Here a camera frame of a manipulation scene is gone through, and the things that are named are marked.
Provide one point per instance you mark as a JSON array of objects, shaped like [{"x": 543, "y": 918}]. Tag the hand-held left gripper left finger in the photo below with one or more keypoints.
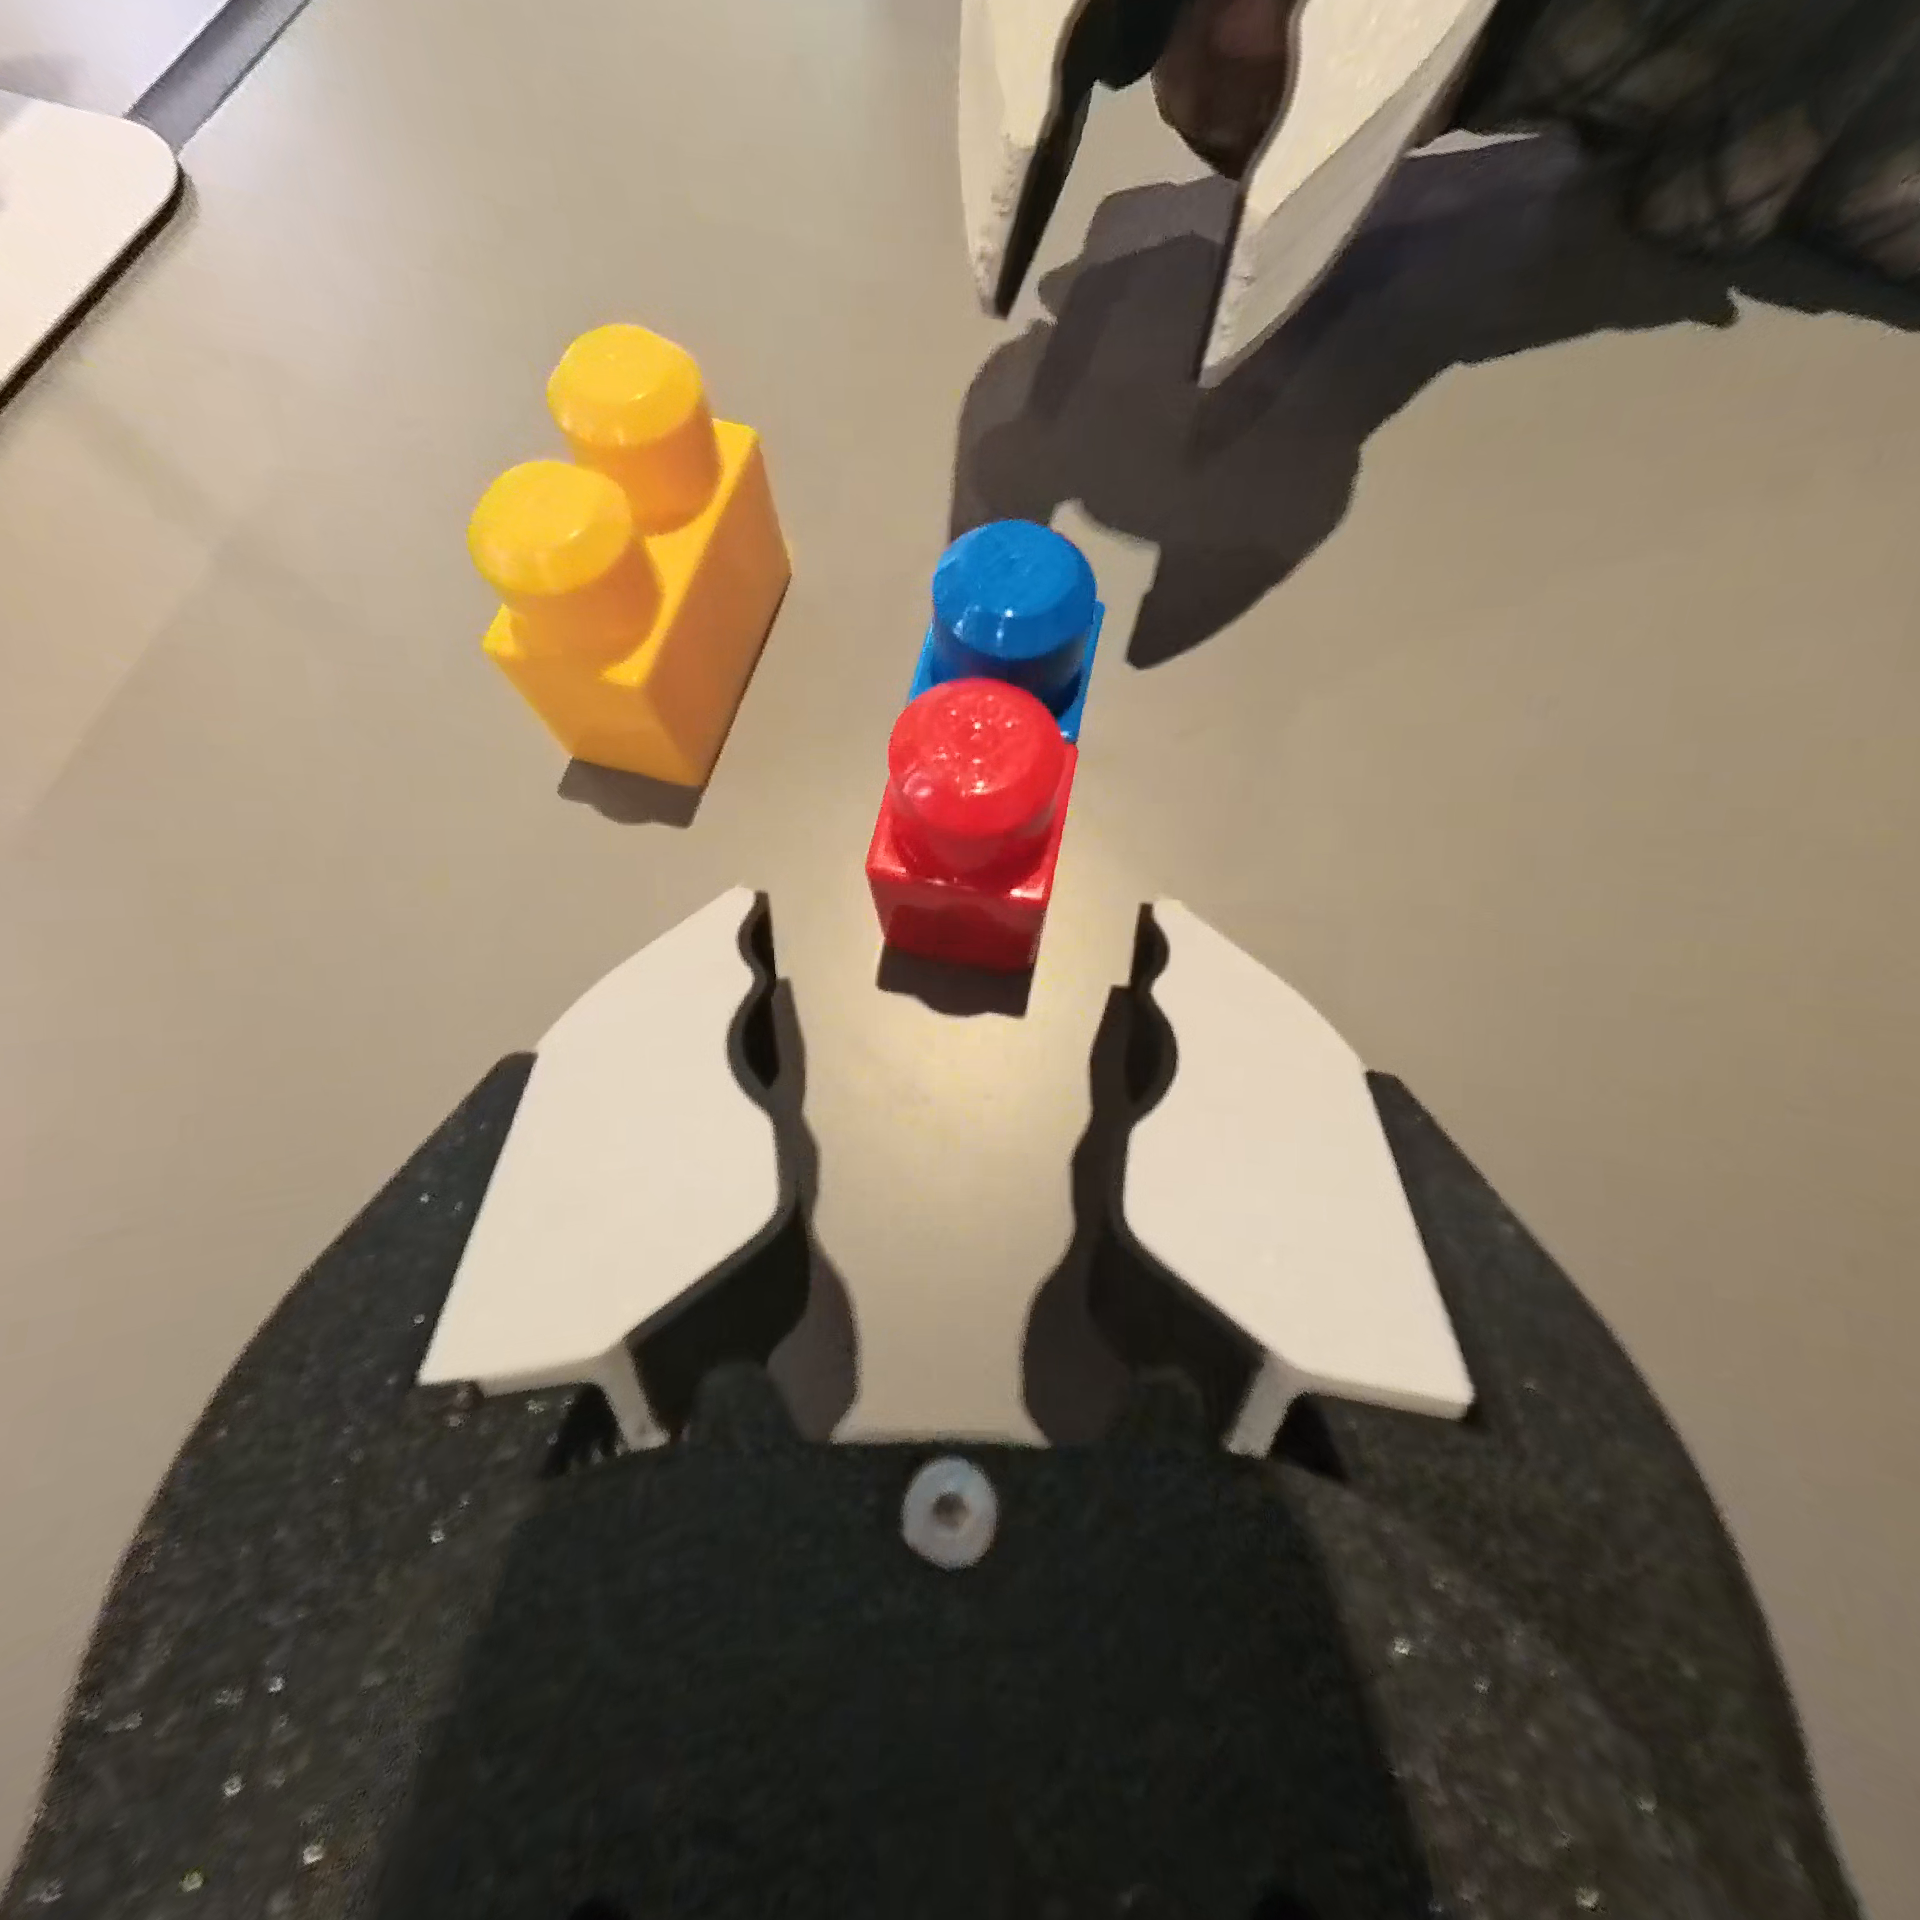
[{"x": 630, "y": 1185}]

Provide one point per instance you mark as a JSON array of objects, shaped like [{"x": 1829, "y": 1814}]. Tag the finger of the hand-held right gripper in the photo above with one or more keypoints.
[
  {"x": 1013, "y": 119},
  {"x": 1366, "y": 119}
]

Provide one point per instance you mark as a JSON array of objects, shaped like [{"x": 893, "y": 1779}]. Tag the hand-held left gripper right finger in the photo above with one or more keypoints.
[{"x": 1291, "y": 1200}]

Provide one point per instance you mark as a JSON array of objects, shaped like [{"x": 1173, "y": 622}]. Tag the red one-stud block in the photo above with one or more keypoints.
[{"x": 974, "y": 840}]

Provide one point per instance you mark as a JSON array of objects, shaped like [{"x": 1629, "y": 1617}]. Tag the blue one-stud block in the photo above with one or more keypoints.
[{"x": 1013, "y": 615}]

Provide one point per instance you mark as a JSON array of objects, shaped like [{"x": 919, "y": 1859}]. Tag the yellow two-stud block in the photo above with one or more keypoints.
[{"x": 646, "y": 600}]

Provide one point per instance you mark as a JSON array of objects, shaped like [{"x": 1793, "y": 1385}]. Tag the person's right hand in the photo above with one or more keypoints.
[{"x": 1231, "y": 77}]

